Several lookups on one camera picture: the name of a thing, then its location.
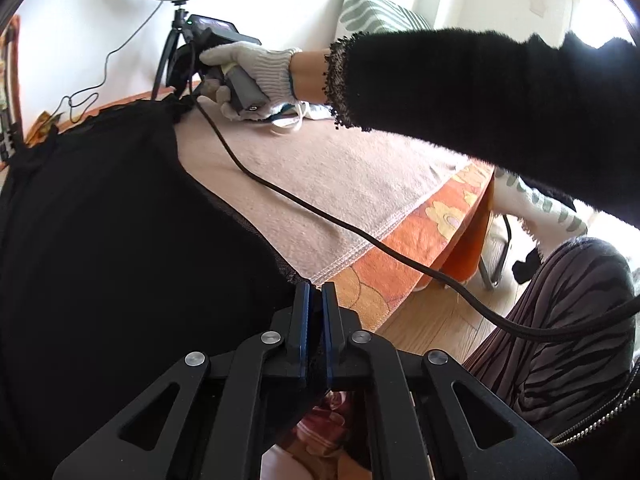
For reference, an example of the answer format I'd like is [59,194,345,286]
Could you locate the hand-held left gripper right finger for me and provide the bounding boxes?
[321,281,581,480]

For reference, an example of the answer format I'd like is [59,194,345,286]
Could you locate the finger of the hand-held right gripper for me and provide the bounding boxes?
[170,91,198,123]

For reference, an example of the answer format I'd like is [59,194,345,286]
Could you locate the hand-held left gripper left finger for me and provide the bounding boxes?
[52,281,316,480]

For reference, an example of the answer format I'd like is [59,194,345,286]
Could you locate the black garment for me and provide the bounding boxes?
[0,96,321,480]

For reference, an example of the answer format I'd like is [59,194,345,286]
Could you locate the person's right forearm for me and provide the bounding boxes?
[289,27,640,237]

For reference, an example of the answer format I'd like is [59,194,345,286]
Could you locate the person's right hand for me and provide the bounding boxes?
[198,41,304,124]

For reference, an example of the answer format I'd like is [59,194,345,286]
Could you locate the black tripod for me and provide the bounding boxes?
[150,0,193,101]

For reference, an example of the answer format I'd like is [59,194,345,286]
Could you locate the red plaid cloth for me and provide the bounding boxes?
[277,391,373,471]

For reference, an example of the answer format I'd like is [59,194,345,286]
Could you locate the orange floral blanket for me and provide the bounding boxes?
[22,91,496,333]

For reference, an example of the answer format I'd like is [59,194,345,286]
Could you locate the beige pink blanket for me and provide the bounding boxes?
[172,91,473,285]

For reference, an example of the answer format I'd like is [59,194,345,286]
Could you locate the green striped pillow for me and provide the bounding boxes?
[334,0,435,52]

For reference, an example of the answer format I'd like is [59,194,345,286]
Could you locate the metal chair leg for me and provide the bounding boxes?
[477,212,515,290]

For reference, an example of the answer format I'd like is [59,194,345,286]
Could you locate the person's striped trouser legs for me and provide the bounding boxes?
[462,237,640,443]

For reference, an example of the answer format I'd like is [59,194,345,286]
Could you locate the white green patterned cloth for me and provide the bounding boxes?
[492,167,590,246]

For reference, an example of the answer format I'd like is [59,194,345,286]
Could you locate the black zippered jacket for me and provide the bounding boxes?
[547,355,640,480]

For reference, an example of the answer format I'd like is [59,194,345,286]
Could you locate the thin black cable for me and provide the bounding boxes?
[50,0,166,126]

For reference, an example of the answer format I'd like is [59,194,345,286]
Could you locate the thick black cable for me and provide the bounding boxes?
[181,12,640,345]

